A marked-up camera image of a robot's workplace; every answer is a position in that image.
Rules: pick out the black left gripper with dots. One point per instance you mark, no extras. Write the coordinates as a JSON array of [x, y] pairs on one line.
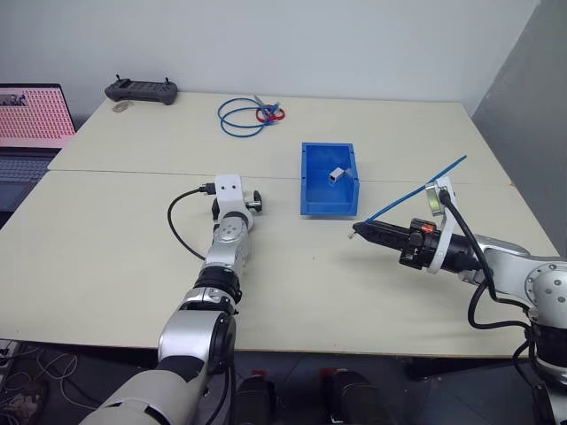
[[256, 198]]

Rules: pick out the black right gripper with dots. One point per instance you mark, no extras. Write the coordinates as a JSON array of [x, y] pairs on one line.
[[417, 248]]

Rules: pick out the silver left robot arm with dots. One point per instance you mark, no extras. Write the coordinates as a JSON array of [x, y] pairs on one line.
[[223, 254]]

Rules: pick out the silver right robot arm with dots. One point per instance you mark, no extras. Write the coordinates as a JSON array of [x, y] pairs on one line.
[[547, 283]]

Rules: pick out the blue plastic bin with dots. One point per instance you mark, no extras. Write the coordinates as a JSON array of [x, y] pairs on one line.
[[315, 177]]

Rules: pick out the white ethernet coupler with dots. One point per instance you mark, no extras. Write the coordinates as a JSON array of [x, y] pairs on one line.
[[336, 175]]

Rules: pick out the dark grey handheld controller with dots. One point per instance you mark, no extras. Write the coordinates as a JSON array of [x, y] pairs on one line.
[[142, 92]]

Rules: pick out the dark rounded robot foot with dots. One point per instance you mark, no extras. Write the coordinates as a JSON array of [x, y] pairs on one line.
[[254, 400], [352, 398]]

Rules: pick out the laptop with pink screen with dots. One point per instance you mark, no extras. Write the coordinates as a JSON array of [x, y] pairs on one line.
[[31, 119]]

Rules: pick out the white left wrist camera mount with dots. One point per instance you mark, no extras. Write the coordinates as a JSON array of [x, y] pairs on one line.
[[229, 191]]

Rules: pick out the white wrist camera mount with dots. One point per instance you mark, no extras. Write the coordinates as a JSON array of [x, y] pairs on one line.
[[229, 191], [443, 234]]

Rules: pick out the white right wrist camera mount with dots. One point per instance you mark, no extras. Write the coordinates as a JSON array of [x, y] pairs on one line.
[[443, 234]]

